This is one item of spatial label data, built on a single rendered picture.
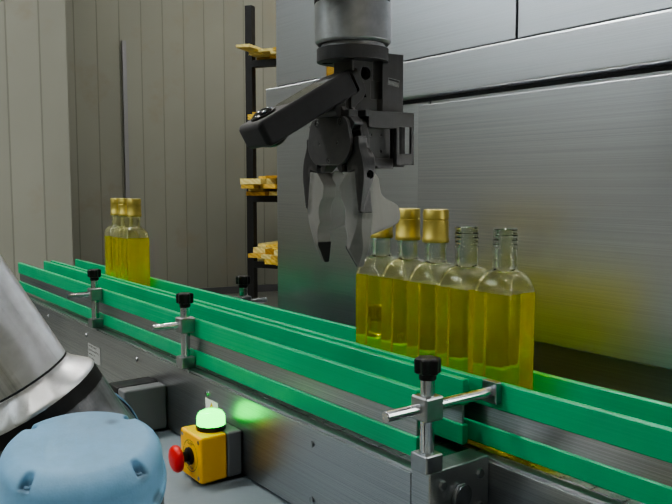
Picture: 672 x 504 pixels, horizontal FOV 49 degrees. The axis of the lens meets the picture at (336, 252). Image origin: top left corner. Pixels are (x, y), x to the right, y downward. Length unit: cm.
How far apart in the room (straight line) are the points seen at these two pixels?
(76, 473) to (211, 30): 799
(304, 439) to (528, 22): 65
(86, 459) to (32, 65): 543
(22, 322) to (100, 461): 17
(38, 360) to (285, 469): 49
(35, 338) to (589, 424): 54
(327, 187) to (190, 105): 754
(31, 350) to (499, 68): 73
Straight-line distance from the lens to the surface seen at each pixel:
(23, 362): 68
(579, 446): 85
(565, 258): 102
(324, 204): 76
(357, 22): 73
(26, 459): 58
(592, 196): 99
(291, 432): 105
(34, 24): 598
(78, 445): 59
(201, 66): 836
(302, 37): 154
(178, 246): 822
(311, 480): 103
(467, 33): 119
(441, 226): 99
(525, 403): 88
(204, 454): 115
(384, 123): 74
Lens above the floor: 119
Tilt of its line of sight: 5 degrees down
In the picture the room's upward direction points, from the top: straight up
